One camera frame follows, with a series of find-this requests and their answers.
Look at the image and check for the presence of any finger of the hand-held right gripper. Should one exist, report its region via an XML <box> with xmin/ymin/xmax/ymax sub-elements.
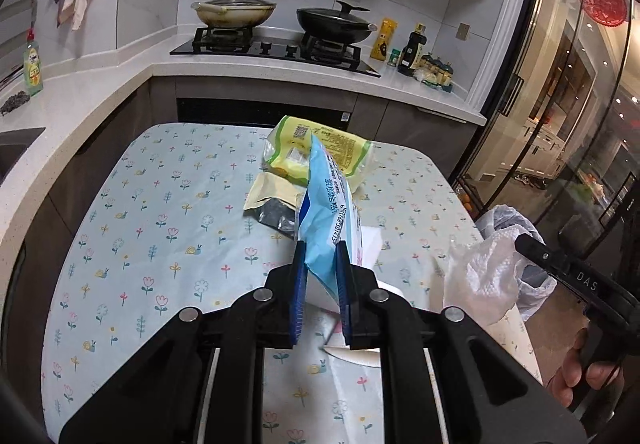
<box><xmin>514</xmin><ymin>233</ymin><xmax>568</xmax><ymax>272</ymax></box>

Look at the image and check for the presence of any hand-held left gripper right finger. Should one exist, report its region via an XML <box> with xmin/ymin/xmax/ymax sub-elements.
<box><xmin>334</xmin><ymin>240</ymin><xmax>589</xmax><ymax>444</ymax></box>

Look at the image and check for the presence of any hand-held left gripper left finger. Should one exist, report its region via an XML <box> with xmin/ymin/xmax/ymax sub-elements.
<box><xmin>59</xmin><ymin>239</ymin><xmax>308</xmax><ymax>444</ymax></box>

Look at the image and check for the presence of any translucent bin liner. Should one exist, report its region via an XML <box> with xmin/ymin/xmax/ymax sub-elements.
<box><xmin>473</xmin><ymin>204</ymin><xmax>557</xmax><ymax>321</ymax></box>

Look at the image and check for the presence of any white plastic bag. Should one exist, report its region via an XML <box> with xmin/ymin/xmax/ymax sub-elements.
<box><xmin>442</xmin><ymin>231</ymin><xmax>532</xmax><ymax>325</ymax></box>

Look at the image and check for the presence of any blue white packet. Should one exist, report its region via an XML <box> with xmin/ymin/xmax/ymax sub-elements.
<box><xmin>295</xmin><ymin>133</ymin><xmax>373</xmax><ymax>313</ymax></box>

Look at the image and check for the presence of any person's right hand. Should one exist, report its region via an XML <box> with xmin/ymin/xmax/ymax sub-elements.
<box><xmin>546</xmin><ymin>327</ymin><xmax>627</xmax><ymax>411</ymax></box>

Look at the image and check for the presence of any white paper sheet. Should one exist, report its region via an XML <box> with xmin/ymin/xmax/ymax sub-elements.
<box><xmin>304</xmin><ymin>223</ymin><xmax>417</xmax><ymax>369</ymax></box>

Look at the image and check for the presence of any white sideboard cabinet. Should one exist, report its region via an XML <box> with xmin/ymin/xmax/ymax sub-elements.
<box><xmin>514</xmin><ymin>118</ymin><xmax>562</xmax><ymax>181</ymax></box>

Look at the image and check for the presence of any cream foil pouch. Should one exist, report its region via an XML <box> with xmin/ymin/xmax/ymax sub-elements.
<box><xmin>243</xmin><ymin>172</ymin><xmax>302</xmax><ymax>239</ymax></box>

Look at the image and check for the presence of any green yellow plastic packet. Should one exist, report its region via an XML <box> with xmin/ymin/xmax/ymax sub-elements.
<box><xmin>262</xmin><ymin>115</ymin><xmax>375</xmax><ymax>191</ymax></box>

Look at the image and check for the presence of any glass sliding door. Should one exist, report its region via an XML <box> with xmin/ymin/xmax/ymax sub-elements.
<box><xmin>449</xmin><ymin>0</ymin><xmax>640</xmax><ymax>277</ymax></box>

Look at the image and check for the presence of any floral tablecloth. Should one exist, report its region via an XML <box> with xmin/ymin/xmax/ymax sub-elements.
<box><xmin>40</xmin><ymin>122</ymin><xmax>544</xmax><ymax>444</ymax></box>

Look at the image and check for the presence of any built-in black appliance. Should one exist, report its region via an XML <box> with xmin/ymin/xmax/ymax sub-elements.
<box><xmin>176</xmin><ymin>97</ymin><xmax>359</xmax><ymax>127</ymax></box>

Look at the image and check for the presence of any spice jar rack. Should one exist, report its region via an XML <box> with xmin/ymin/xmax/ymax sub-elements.
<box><xmin>419</xmin><ymin>52</ymin><xmax>456</xmax><ymax>93</ymax></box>

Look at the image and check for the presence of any dark sauce bottle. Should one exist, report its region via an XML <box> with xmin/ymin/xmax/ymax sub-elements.
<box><xmin>397</xmin><ymin>23</ymin><xmax>428</xmax><ymax>77</ymax></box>

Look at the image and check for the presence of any black gas stove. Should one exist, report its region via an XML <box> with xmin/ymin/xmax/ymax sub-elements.
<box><xmin>169</xmin><ymin>26</ymin><xmax>382</xmax><ymax>77</ymax></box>

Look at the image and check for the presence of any yellow seasoning packet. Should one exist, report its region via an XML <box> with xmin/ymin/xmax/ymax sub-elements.
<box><xmin>369</xmin><ymin>18</ymin><xmax>399</xmax><ymax>62</ymax></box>

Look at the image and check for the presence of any black wok with lid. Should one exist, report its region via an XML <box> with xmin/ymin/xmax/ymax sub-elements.
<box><xmin>296</xmin><ymin>0</ymin><xmax>379</xmax><ymax>46</ymax></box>

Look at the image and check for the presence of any white kitchen counter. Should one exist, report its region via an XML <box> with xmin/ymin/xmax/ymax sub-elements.
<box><xmin>0</xmin><ymin>21</ymin><xmax>489</xmax><ymax>285</ymax></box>

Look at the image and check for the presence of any beige wok with lid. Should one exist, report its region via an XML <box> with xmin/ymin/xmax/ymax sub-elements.
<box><xmin>190</xmin><ymin>0</ymin><xmax>278</xmax><ymax>30</ymax></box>

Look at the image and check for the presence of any kitchen sink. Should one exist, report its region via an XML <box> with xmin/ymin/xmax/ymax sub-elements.
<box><xmin>0</xmin><ymin>126</ymin><xmax>47</xmax><ymax>187</ymax></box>

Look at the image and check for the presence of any dark scouring pad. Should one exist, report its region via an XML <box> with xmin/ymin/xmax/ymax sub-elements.
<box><xmin>0</xmin><ymin>90</ymin><xmax>31</xmax><ymax>117</ymax></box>

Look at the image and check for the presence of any green dish soap bottle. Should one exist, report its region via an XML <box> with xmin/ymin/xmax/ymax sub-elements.
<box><xmin>23</xmin><ymin>30</ymin><xmax>45</xmax><ymax>97</ymax></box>

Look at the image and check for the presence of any black door handle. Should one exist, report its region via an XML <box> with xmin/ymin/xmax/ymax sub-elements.
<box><xmin>501</xmin><ymin>76</ymin><xmax>525</xmax><ymax>117</ymax></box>

